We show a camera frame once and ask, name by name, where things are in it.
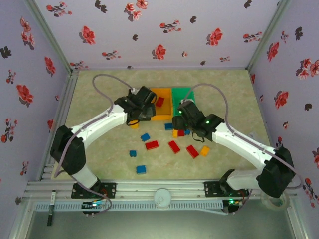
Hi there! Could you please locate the orange plastic bin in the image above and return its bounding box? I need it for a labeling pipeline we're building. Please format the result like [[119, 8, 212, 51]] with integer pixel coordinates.
[[149, 87, 174, 122]]

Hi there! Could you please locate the green plastic bin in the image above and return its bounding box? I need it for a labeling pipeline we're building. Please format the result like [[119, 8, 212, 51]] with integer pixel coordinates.
[[171, 86, 197, 117]]

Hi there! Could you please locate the white round cap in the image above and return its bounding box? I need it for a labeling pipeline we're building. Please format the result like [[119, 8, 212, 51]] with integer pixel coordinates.
[[153, 188, 173, 210]]

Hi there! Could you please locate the controller board with green light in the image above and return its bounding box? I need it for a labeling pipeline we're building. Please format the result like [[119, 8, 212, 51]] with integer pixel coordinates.
[[223, 198, 244, 215], [82, 200, 107, 215]]

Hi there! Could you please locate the clear tape roll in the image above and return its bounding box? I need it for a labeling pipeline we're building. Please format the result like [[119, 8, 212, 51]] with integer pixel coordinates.
[[260, 191, 291, 213]]

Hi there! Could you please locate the black and white marker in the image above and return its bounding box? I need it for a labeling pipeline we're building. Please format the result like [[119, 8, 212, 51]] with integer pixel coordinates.
[[47, 190, 57, 227]]

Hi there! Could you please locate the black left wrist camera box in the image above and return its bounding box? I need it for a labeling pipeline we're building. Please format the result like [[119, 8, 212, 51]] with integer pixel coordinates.
[[129, 86, 158, 105]]

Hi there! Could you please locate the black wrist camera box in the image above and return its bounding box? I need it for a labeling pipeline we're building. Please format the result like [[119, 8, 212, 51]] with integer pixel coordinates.
[[177, 99, 200, 117], [129, 86, 158, 105]]

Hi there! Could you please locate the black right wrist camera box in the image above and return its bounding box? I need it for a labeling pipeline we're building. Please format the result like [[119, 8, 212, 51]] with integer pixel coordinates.
[[177, 99, 200, 117]]

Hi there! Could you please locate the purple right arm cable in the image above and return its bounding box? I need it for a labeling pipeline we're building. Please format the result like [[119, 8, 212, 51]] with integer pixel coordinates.
[[183, 83, 302, 216]]

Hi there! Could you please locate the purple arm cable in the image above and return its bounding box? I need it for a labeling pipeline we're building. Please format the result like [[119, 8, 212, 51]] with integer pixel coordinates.
[[183, 83, 302, 216], [53, 74, 137, 216]]

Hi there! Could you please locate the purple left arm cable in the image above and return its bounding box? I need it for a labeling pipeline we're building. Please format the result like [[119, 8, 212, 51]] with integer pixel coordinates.
[[53, 74, 137, 216]]

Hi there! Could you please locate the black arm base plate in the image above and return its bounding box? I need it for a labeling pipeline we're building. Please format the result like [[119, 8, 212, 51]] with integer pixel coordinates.
[[71, 182, 117, 199], [204, 181, 250, 199]]

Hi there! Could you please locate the aluminium front mounting rail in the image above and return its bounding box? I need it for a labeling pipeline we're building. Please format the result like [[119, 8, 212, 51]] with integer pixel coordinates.
[[23, 180, 299, 200]]

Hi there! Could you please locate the aluminium table side rail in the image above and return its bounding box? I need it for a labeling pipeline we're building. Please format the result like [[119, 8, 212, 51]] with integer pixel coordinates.
[[38, 71, 79, 181]]

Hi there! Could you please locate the white slotted cable duct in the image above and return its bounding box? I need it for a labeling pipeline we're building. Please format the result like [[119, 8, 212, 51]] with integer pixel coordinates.
[[33, 201, 224, 213]]

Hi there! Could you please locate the aluminium frame corner post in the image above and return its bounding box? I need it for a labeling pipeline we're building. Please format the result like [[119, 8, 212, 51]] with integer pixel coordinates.
[[245, 0, 292, 72], [24, 0, 74, 73]]

